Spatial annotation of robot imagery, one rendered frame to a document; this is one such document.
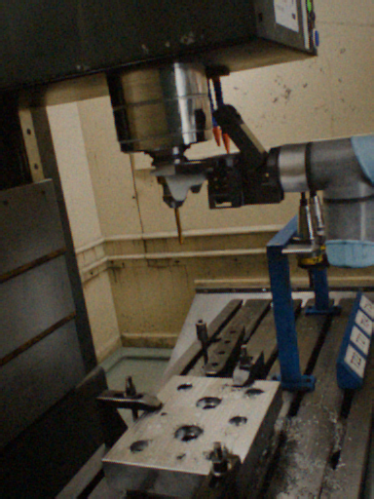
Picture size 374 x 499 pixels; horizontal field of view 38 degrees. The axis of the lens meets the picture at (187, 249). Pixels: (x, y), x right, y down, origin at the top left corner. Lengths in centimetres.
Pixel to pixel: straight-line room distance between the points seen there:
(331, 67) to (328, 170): 106
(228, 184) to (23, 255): 56
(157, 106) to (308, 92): 107
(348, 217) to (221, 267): 127
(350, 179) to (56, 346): 83
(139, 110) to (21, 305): 58
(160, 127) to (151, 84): 6
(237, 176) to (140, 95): 19
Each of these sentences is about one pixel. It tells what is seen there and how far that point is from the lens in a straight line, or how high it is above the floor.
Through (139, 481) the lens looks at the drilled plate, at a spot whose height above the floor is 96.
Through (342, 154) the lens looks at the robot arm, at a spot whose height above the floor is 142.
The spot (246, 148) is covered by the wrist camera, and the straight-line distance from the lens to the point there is 84.
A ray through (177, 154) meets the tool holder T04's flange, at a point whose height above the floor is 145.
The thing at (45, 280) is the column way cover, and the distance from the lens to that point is 131.
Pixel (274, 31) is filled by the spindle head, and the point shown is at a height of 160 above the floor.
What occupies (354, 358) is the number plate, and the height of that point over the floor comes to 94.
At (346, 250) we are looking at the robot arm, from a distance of 83.
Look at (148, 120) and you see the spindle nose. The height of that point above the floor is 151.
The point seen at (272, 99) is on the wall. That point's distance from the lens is 189.
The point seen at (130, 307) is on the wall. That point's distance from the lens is 228.
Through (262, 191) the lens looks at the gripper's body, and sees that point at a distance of 85.
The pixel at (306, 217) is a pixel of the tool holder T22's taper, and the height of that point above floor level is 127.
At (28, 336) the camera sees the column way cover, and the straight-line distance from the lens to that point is 127.
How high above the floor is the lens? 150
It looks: 13 degrees down
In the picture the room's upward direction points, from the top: 9 degrees counter-clockwise
